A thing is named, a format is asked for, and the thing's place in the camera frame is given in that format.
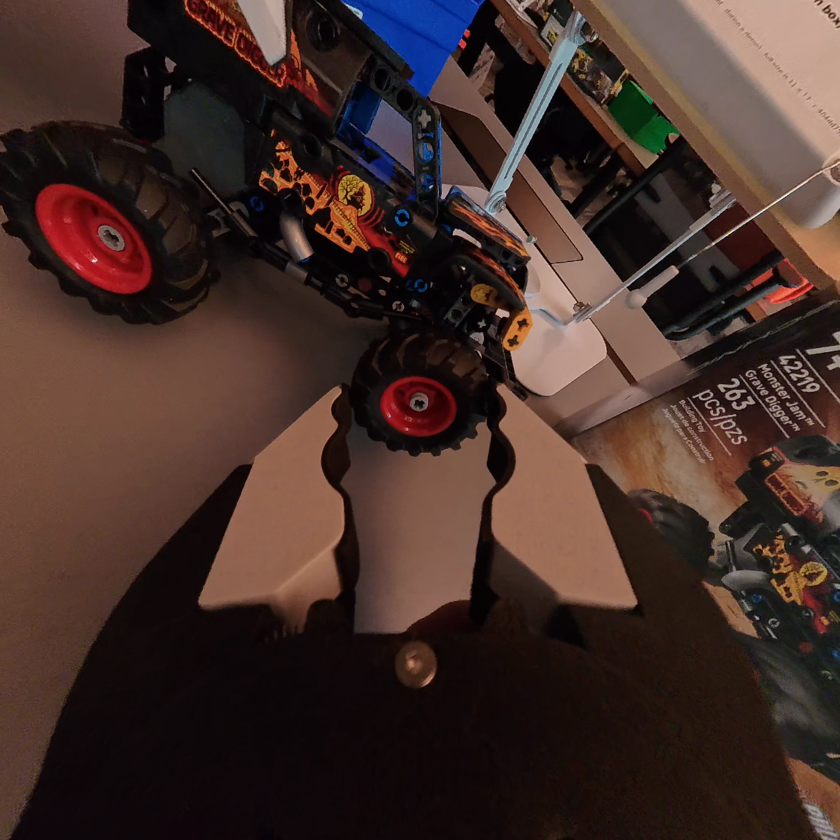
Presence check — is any white tethered stylus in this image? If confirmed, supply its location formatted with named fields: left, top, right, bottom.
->
left=625, top=164, right=840, bottom=311

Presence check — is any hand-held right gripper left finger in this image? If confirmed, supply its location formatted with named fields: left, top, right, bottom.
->
left=197, top=386, right=361, bottom=634

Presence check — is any white tilted board stand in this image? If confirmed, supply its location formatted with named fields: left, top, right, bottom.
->
left=486, top=0, right=840, bottom=398

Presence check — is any green bin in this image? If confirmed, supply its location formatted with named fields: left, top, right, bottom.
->
left=607, top=79, right=678, bottom=153

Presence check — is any toy brick monster truck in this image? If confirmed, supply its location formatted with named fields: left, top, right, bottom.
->
left=0, top=0, right=536, bottom=457

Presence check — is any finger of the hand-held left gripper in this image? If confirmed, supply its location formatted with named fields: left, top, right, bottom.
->
left=235, top=0, right=291, bottom=65

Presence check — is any toy set cardboard box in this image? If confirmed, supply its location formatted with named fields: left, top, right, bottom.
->
left=571, top=298, right=840, bottom=840

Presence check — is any blue plastic bin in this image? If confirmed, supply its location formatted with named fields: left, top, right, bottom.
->
left=348, top=0, right=483, bottom=93

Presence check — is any brown desk cable flap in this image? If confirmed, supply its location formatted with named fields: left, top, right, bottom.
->
left=508, top=174, right=585, bottom=263

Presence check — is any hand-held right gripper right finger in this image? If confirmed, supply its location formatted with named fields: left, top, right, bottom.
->
left=469, top=387, right=641, bottom=634

